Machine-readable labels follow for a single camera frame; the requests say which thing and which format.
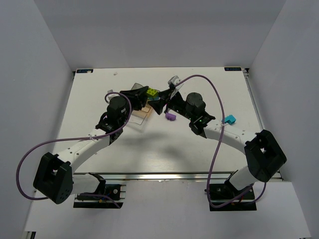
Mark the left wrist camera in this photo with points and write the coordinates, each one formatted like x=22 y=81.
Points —
x=110 y=94

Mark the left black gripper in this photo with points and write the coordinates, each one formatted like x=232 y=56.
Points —
x=135 y=97

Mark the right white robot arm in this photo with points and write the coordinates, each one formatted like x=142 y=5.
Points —
x=263 y=154

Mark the right corner label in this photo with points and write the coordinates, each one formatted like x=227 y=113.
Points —
x=232 y=69

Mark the left corner label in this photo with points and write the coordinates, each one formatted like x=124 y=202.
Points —
x=84 y=71

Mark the blue lego brick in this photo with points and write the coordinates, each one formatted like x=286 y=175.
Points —
x=230 y=119

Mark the purple arched lego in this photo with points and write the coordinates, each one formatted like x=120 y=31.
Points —
x=170 y=117

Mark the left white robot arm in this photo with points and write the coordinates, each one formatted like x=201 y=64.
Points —
x=55 y=176

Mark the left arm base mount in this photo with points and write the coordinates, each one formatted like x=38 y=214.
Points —
x=92 y=191

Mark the clear translucent container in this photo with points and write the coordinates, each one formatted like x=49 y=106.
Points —
x=137 y=123

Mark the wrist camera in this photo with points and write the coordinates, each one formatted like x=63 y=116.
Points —
x=175 y=85
x=110 y=94

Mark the grey translucent container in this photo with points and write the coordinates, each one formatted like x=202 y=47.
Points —
x=137 y=86

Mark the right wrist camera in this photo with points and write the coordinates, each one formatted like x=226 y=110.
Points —
x=175 y=85

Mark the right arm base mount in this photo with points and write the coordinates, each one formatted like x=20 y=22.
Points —
x=220 y=193

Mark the corner label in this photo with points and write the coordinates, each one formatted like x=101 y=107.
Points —
x=84 y=71
x=232 y=69

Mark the aluminium table rail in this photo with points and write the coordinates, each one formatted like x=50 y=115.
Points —
x=173 y=176

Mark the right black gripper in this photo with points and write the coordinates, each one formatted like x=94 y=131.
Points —
x=170 y=100

